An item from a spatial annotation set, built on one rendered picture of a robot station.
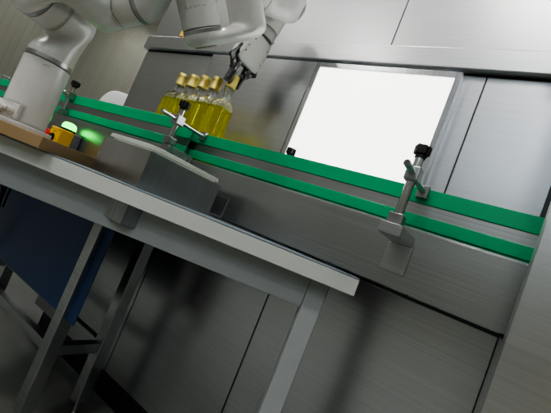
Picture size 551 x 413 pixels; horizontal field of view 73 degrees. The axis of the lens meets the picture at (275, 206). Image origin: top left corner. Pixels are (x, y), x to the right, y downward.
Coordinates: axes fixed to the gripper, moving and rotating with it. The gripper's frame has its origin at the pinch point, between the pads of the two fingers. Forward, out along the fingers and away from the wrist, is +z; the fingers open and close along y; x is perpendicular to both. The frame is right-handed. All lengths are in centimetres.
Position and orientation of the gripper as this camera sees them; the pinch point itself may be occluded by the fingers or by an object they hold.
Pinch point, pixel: (234, 79)
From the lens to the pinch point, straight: 123.4
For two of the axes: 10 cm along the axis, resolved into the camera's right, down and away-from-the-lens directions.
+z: -5.7, 8.2, 0.7
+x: 6.7, 5.1, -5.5
